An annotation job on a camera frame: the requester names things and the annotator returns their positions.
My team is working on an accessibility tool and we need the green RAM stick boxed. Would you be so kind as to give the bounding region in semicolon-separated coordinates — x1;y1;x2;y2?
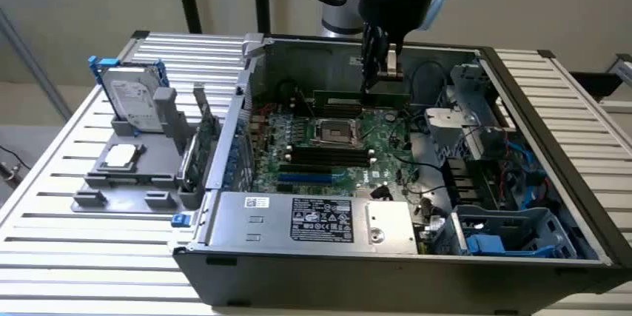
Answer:
312;81;412;109

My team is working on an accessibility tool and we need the black RAM slot row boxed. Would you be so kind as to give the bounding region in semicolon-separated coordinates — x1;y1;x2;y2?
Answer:
312;102;364;118
288;144;372;169

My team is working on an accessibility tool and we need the blue expansion slot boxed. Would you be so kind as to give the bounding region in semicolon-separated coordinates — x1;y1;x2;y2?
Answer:
278;172;334;184

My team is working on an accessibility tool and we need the black expansion slot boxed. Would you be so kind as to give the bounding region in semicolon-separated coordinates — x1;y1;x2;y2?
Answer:
275;182;332;194

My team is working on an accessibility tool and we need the green motherboard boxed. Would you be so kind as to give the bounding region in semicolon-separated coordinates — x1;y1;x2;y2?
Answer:
246;96;422;199

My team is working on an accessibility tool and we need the grey metal drive cage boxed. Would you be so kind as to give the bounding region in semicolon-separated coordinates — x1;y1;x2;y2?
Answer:
423;63;496;162

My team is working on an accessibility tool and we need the silver CPU socket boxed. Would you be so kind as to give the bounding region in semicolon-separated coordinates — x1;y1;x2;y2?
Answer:
310;117;363;147

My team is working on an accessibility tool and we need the green graphics card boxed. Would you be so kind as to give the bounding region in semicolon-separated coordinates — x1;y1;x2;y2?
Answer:
179;81;223;192

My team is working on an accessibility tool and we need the grey side table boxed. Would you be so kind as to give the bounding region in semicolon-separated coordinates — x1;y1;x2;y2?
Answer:
567;52;632;114

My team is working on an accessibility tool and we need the grey power supply unit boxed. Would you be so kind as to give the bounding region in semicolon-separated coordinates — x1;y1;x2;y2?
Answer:
206;191;422;256

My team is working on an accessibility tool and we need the silver hard disk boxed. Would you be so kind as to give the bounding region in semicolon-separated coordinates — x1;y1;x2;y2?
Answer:
102;67;166;134

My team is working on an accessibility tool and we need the blue plastic disk bay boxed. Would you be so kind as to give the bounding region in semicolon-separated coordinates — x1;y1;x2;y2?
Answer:
446;204;580;260

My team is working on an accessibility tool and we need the blue disk caddy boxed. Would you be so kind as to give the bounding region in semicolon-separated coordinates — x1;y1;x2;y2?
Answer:
87;56;172;136

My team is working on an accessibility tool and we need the silver CPU chip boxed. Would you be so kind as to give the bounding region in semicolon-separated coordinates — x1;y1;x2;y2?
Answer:
106;144;139;167

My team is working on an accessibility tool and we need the black open PC case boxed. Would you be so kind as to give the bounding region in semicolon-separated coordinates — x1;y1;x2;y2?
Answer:
171;32;632;309

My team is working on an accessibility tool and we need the grey parts rack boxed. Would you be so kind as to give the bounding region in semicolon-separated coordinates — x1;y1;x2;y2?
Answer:
71;86;219;215

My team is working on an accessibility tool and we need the black looped wire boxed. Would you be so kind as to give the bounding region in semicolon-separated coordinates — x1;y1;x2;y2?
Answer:
408;60;450;107

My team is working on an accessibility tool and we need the black motherboard wire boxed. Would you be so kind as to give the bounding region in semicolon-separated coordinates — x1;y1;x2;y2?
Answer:
387;115;448;199

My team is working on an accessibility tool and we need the blue data wire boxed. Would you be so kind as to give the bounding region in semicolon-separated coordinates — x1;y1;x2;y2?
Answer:
502;137;552;215

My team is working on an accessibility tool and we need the grey metal frame pole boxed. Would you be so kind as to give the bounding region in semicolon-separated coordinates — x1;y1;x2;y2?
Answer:
0;7;75;122

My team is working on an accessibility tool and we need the thin black floor cable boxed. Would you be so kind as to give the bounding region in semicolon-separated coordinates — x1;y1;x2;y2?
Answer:
0;144;32;184

